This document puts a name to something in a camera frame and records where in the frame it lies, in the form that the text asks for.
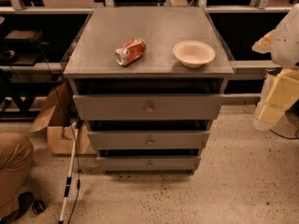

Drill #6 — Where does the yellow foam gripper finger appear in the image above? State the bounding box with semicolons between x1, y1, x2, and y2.
253;69;299;131

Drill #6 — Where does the grey top drawer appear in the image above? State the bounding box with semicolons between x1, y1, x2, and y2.
73;94;223;120

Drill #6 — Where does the grey drawer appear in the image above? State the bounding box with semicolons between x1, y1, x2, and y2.
73;94;223;120
96;156;201;172
88;131;209;150

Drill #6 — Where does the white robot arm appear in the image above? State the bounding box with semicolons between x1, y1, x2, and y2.
252;5;299;131

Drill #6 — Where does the grey drawer cabinet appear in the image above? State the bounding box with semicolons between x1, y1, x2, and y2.
61;6;235;175

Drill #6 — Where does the grey bottom drawer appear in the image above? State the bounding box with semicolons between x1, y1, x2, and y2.
96;156;201;172

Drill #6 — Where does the grey middle drawer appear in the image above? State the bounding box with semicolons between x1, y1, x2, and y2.
88;131;209;150

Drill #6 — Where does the white paper bowl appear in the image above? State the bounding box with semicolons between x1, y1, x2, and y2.
173;40;216;68

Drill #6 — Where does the crushed orange soda can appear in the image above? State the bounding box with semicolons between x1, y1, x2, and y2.
114;38;147;67

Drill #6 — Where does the white black striped pole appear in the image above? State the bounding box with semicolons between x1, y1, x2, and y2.
57;121;78;224

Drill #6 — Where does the cardboard box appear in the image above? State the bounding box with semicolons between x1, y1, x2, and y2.
30;81;77;155

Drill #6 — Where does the dark equipment on shelf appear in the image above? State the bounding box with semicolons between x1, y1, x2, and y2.
0;30;49;66

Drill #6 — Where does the black shoe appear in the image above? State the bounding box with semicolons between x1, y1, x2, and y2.
0;191;46;224

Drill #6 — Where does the black floor cable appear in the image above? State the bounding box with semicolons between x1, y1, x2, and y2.
269;128;299;141

